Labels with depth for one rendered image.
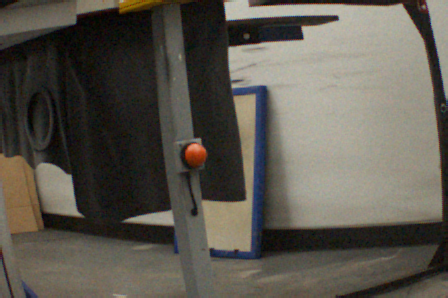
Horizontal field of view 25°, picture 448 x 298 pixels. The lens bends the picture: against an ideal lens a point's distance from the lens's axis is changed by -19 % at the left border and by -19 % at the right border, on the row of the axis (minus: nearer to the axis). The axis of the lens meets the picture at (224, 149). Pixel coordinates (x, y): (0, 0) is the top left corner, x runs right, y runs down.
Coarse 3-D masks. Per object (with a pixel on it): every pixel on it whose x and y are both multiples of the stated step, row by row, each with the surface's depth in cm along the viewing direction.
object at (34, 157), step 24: (24, 48) 232; (48, 48) 222; (0, 72) 247; (24, 72) 236; (48, 72) 222; (0, 96) 250; (24, 96) 235; (48, 96) 222; (0, 120) 252; (24, 120) 235; (48, 120) 226; (0, 144) 254; (24, 144) 240; (48, 144) 224
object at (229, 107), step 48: (96, 48) 223; (144, 48) 231; (192, 48) 240; (96, 96) 225; (144, 96) 232; (192, 96) 240; (96, 144) 225; (144, 144) 232; (240, 144) 244; (96, 192) 225; (144, 192) 230; (240, 192) 244
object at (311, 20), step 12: (228, 24) 330; (240, 24) 331; (252, 24) 338; (264, 24) 344; (276, 24) 349; (288, 24) 354; (300, 24) 358; (312, 24) 361; (228, 36) 348; (240, 36) 349; (252, 36) 349; (264, 36) 350; (276, 36) 350; (288, 36) 351; (300, 36) 351
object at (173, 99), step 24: (144, 0) 196; (168, 0) 195; (192, 0) 202; (168, 24) 200; (168, 48) 200; (168, 72) 200; (168, 96) 201; (168, 120) 201; (168, 144) 202; (168, 168) 203; (192, 216) 202; (192, 240) 202; (192, 264) 202; (192, 288) 203
